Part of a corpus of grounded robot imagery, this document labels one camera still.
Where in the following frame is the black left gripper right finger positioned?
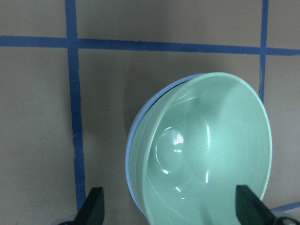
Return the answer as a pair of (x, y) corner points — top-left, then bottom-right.
(235, 185), (278, 225)

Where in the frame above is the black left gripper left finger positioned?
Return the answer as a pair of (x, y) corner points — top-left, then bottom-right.
(74, 187), (105, 225)

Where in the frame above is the green bowl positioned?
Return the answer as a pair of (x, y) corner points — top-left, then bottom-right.
(130, 72), (272, 225)

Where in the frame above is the blue bowl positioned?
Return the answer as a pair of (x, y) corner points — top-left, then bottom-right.
(125, 74), (204, 214)

